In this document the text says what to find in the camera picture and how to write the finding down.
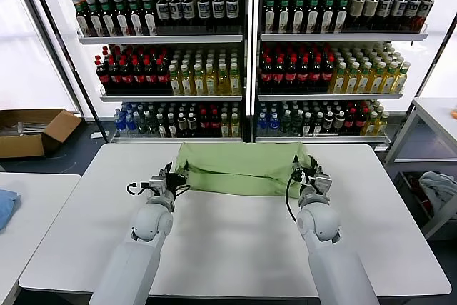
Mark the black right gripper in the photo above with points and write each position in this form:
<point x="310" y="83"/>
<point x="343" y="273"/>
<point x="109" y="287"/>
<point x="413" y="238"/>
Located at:
<point x="305" y="179"/>

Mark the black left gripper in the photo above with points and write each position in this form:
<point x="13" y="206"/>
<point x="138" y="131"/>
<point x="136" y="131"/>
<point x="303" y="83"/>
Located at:
<point x="174" y="184"/>

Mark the green polo shirt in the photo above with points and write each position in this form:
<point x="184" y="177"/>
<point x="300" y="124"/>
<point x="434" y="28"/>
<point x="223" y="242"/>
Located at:
<point x="232" y="183"/>

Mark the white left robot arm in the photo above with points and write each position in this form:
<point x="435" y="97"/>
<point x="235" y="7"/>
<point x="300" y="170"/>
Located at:
<point x="143" y="248"/>

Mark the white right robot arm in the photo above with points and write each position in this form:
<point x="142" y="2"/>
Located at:
<point x="332" y="258"/>

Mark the black bottle white label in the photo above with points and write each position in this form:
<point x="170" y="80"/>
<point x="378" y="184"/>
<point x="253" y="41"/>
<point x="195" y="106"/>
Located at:
<point x="329" y="123"/>
<point x="162" y="128"/>
<point x="318" y="126"/>
<point x="172" y="128"/>
<point x="307" y="126"/>
<point x="183" y="124"/>
<point x="193" y="124"/>
<point x="340" y="123"/>

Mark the teal drink bottle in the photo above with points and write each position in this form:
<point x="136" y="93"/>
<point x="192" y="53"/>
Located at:
<point x="143" y="126"/>
<point x="153" y="127"/>
<point x="297" y="125"/>
<point x="286" y="125"/>

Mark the blue water bottle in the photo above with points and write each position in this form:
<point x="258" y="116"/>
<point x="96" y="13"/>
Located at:
<point x="274" y="125"/>
<point x="131" y="125"/>
<point x="120" y="124"/>
<point x="263" y="125"/>

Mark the red cap cola bottle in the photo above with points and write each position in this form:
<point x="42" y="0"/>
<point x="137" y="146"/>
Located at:
<point x="104" y="78"/>
<point x="139" y="78"/>
<point x="328" y="76"/>
<point x="361" y="123"/>
<point x="292" y="76"/>
<point x="280" y="76"/>
<point x="163" y="78"/>
<point x="304" y="76"/>
<point x="350" y="123"/>
<point x="316" y="76"/>
<point x="203" y="124"/>
<point x="267" y="76"/>
<point x="214" y="124"/>
<point x="151" y="78"/>
<point x="115" y="78"/>
<point x="127" y="78"/>

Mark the white floor scrap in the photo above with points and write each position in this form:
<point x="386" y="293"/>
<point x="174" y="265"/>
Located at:
<point x="95" y="135"/>

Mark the red cloth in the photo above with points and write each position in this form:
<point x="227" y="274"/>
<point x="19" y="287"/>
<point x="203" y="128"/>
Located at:
<point x="421" y="196"/>

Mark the grey-blue cloth pile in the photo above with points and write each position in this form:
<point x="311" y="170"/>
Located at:
<point x="437" y="185"/>

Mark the grey metal shelf unit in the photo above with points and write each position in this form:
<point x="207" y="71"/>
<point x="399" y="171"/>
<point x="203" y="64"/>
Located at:
<point x="339" y="37"/>
<point x="160" y="39"/>

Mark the white grey-framed side table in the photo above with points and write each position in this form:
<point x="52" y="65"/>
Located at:
<point x="433" y="112"/>

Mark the clear plastic packets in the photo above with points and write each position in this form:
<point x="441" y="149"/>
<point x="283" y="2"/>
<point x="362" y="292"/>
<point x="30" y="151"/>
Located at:
<point x="32" y="128"/>

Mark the green cap dark tea bottle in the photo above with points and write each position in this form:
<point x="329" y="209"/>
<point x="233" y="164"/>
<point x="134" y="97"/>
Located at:
<point x="313" y="16"/>
<point x="341" y="16"/>
<point x="284" y="16"/>
<point x="84" y="21"/>
<point x="108" y="21"/>
<point x="327" y="16"/>
<point x="121" y="21"/>
<point x="135" y="19"/>
<point x="149" y="19"/>
<point x="96" y="21"/>
<point x="298" y="16"/>
<point x="270" y="16"/>

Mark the brown cardboard box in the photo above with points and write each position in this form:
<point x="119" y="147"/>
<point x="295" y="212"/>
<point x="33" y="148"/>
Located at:
<point x="21" y="145"/>

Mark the clear cup with orange liquid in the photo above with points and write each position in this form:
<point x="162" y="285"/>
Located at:
<point x="455" y="112"/>

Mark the dark bottle white blue label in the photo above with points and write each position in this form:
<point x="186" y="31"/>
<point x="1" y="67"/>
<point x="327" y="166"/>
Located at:
<point x="385" y="7"/>
<point x="425" y="7"/>
<point x="232" y="9"/>
<point x="398" y="7"/>
<point x="204" y="10"/>
<point x="411" y="7"/>
<point x="218" y="9"/>
<point x="162" y="10"/>
<point x="188" y="10"/>
<point x="175" y="10"/>

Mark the dark bottle beige label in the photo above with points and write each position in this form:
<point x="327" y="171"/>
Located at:
<point x="357" y="9"/>
<point x="371" y="7"/>

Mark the blue folded cloth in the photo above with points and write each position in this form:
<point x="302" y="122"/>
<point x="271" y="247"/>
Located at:
<point x="7" y="205"/>

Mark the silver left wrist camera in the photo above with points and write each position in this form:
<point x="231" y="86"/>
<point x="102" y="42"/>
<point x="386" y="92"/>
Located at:
<point x="157" y="183"/>

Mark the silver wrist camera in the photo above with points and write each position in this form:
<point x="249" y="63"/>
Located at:
<point x="323" y="183"/>
<point x="157" y="183"/>

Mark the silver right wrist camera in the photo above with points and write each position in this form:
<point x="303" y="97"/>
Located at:
<point x="323" y="183"/>

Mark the black window frame pole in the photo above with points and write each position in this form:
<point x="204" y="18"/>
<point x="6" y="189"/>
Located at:
<point x="73" y="80"/>

